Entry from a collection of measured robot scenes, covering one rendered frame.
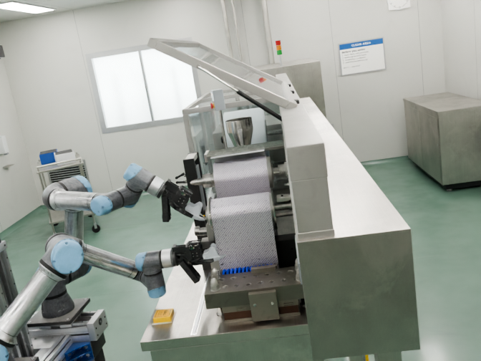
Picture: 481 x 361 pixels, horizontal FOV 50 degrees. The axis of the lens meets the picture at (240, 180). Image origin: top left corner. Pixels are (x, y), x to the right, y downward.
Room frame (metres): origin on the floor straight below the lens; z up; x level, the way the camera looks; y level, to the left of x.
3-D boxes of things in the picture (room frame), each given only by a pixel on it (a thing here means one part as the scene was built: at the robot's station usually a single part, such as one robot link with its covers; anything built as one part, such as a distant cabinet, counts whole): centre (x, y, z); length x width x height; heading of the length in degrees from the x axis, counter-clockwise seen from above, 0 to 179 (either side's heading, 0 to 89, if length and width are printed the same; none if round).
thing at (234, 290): (1.81, -0.01, 1.00); 0.40 x 0.16 x 0.06; 84
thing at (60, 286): (2.28, 0.95, 0.98); 0.13 x 0.12 x 0.14; 142
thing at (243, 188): (2.12, 0.00, 1.16); 0.39 x 0.23 x 0.51; 174
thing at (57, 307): (2.28, 0.95, 0.87); 0.15 x 0.15 x 0.10
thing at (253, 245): (1.93, 0.02, 1.12); 0.23 x 0.01 x 0.18; 84
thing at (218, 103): (2.55, 0.05, 1.66); 0.07 x 0.07 x 0.10; 10
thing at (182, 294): (2.94, 0.01, 0.88); 2.52 x 0.66 x 0.04; 174
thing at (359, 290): (2.61, -0.37, 1.29); 3.10 x 0.28 x 0.30; 174
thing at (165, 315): (1.87, 0.38, 0.91); 0.07 x 0.07 x 0.02; 84
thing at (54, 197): (2.08, 0.69, 1.38); 0.49 x 0.11 x 0.12; 52
